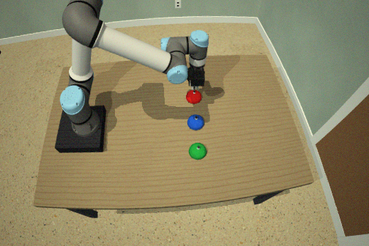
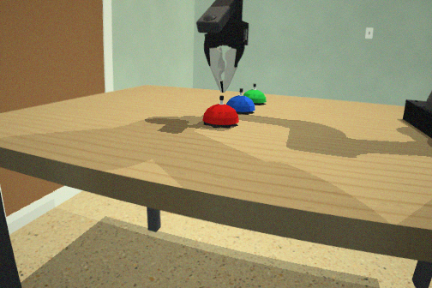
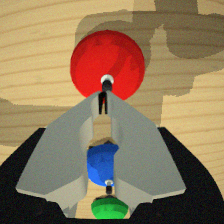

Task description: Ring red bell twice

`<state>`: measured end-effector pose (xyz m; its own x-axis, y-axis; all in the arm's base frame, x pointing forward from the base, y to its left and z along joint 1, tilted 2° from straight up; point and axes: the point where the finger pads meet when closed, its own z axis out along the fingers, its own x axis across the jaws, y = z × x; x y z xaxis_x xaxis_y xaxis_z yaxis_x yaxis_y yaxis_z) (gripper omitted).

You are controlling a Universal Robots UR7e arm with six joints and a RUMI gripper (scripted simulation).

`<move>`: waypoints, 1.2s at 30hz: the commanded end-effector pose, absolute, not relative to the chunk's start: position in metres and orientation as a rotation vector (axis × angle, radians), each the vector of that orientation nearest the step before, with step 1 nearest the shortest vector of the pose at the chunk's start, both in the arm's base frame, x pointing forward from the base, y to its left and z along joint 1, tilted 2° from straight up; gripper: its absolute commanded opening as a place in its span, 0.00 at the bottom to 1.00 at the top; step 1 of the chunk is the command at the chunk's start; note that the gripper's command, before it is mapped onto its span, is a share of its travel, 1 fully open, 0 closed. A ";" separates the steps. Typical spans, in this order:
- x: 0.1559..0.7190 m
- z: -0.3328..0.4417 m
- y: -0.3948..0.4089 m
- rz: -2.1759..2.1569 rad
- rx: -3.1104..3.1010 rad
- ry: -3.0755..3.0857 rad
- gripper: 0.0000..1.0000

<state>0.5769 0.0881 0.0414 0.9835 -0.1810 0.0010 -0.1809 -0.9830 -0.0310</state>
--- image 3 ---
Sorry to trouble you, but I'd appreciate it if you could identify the red dome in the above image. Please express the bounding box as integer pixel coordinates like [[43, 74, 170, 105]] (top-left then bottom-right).
[[70, 29, 145, 100]]

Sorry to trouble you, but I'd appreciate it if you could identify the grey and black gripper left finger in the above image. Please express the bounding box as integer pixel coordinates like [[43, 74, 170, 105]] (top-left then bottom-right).
[[0, 91, 104, 224]]

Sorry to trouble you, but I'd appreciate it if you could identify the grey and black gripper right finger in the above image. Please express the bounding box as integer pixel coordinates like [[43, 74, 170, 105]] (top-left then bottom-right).
[[104, 91, 224, 224]]

